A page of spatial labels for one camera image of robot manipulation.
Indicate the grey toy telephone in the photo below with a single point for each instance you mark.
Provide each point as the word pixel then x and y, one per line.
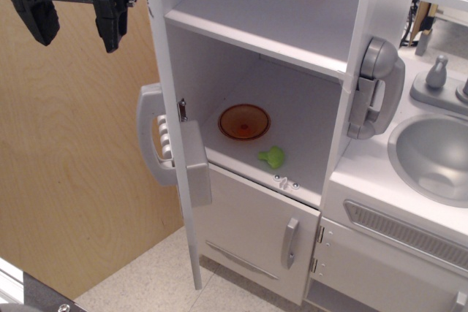
pixel 378 92

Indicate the white toy oven door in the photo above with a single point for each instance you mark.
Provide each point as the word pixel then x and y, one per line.
pixel 356 272

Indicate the green toy broccoli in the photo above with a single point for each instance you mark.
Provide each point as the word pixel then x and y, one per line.
pixel 274 157

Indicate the silver door hinge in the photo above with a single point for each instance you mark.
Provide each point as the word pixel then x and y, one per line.
pixel 182 111

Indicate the grey oven vent panel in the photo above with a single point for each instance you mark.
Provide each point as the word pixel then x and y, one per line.
pixel 445 250

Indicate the grey toy sink basin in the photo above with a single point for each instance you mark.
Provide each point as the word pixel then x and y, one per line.
pixel 429 153

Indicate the grey toy faucet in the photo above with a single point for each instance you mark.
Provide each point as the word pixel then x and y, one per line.
pixel 436 88

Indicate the white toy fridge door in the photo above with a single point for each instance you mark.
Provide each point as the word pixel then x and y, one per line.
pixel 180 140

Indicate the white door latch catch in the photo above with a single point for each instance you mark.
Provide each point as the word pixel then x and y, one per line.
pixel 284 183

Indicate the grey freezer door handle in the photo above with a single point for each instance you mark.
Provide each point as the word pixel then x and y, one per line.
pixel 288 254

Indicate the white toy fridge cabinet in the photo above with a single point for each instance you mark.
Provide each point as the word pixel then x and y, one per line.
pixel 299 60

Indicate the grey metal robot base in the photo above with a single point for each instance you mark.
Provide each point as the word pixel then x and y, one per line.
pixel 23 292

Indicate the white lower freezer door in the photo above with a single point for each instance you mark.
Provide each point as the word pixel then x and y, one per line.
pixel 243 229

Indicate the orange plastic bowl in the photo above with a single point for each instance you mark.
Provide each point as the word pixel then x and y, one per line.
pixel 244 122

